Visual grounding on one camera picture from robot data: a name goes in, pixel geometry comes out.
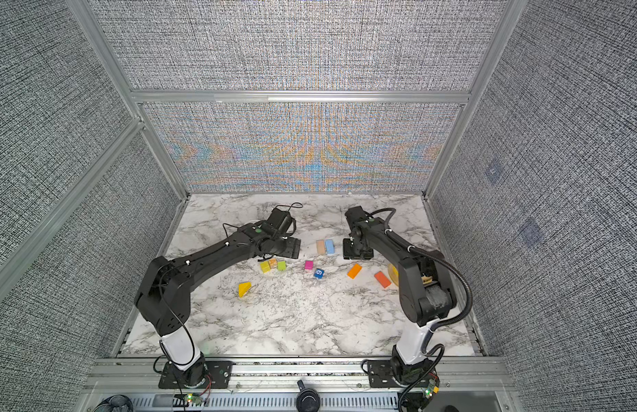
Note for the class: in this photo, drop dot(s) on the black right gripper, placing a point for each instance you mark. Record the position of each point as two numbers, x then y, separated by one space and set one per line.
346 251

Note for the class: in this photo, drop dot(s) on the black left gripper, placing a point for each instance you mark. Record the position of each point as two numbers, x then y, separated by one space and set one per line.
294 247

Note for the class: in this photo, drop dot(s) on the orange rectangular block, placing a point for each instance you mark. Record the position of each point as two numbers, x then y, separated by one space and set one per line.
354 271

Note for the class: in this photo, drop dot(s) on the light blue rectangular block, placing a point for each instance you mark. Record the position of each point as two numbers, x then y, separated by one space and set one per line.
329 246

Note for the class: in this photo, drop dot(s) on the red rectangular block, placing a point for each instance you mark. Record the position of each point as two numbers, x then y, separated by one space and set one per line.
383 280

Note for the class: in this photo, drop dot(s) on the blue number cube block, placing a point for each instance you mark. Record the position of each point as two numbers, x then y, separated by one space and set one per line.
319 274

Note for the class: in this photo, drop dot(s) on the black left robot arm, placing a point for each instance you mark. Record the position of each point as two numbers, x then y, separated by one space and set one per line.
164 296

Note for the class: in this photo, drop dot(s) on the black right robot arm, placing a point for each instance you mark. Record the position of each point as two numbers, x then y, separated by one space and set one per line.
432 293

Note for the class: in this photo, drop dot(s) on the yellow triangular block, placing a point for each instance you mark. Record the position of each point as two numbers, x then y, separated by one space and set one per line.
244 288

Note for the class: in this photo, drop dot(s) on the yellow wooden bucket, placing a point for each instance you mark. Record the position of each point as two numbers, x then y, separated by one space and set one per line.
393 274

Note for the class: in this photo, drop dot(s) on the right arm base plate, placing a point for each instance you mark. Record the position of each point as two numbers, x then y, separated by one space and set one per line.
383 373

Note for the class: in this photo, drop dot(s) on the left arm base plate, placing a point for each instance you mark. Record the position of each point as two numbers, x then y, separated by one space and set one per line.
216 374

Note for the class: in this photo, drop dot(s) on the black knob on rail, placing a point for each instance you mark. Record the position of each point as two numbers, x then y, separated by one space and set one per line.
307 400

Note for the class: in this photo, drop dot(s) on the aluminium front rail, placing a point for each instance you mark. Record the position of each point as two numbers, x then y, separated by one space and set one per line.
269 383

